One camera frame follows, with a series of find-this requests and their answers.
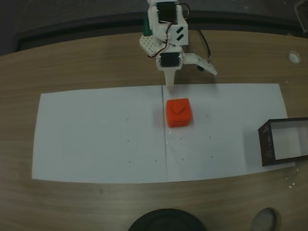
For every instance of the orange cube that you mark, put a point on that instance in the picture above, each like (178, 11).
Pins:
(179, 113)

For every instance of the brown open box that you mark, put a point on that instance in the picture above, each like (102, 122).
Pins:
(267, 142)

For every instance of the white paper sheet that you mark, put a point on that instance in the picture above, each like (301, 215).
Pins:
(96, 134)
(216, 144)

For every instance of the small white round cap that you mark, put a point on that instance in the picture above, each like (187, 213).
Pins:
(294, 57)

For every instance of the black round lamp base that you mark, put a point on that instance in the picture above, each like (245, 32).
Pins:
(166, 221)

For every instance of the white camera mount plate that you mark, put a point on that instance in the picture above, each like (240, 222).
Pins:
(201, 63)

